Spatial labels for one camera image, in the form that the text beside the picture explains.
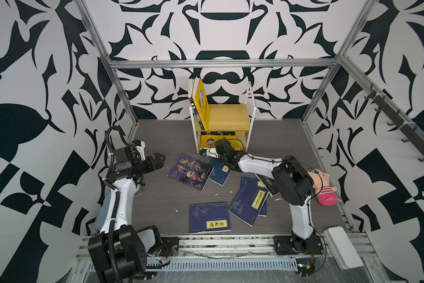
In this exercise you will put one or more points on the wall hook rail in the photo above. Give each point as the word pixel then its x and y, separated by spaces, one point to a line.
pixel 399 120

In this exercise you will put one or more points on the purple book with old man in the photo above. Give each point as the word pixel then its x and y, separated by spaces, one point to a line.
pixel 190 172

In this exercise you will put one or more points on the blue book tilted yellow label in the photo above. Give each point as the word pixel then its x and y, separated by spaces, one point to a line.
pixel 248 202

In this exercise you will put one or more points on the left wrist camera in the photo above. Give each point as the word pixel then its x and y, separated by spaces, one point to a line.
pixel 139 149

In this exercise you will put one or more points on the white box on rail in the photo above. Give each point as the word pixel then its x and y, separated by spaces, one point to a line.
pixel 342 248

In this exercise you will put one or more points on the cartoon boy plush doll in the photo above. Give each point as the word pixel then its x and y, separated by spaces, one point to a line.
pixel 324 192

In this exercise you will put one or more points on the blue book underneath tilted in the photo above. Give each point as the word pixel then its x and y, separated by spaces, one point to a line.
pixel 250 180

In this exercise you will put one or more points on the purple book right side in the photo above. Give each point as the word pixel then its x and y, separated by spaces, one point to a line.
pixel 268 183

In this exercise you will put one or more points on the black book on lower shelf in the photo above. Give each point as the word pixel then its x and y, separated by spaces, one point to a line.
pixel 232 133

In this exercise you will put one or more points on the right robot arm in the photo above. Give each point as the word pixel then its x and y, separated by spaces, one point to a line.
pixel 296 185

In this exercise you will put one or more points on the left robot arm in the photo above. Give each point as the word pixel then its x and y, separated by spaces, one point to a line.
pixel 118 251

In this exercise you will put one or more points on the wooden white-framed bookshelf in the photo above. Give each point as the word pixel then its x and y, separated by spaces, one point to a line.
pixel 229 117

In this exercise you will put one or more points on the black book standing on shelf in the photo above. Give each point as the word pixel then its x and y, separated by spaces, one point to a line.
pixel 192 87

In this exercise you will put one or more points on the small blue book yellow label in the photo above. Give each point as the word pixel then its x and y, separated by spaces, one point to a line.
pixel 220 172

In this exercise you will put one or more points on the blue book front yellow label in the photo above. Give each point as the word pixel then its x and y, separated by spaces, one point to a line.
pixel 212 217

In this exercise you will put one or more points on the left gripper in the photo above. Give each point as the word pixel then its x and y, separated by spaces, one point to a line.
pixel 159 164

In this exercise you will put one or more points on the yellow cartoon cover book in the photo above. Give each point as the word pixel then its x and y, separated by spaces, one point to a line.
pixel 201 104

